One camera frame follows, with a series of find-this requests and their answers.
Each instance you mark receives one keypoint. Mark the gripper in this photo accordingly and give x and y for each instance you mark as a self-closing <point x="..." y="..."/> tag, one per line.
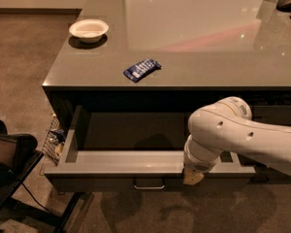
<point x="199" y="165"/>

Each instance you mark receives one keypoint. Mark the yellow item in basket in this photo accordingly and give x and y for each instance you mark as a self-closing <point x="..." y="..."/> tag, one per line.
<point x="59" y="149"/>

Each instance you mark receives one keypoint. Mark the blue snack packet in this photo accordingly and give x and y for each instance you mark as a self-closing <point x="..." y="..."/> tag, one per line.
<point x="141" y="69"/>

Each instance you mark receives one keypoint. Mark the grey cabinet counter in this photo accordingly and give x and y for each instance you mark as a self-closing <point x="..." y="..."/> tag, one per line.
<point x="208" y="50"/>

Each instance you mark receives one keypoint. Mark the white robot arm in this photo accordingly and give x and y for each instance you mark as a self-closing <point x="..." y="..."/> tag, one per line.
<point x="227" y="125"/>

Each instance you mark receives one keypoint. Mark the black office chair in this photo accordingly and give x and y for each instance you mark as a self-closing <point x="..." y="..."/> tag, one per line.
<point x="18" y="158"/>

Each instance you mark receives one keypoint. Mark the wire basket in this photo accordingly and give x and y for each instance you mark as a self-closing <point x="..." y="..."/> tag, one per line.
<point x="55" y="135"/>

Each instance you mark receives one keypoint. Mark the white bowl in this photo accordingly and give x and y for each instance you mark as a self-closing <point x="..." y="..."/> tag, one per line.
<point x="89" y="30"/>

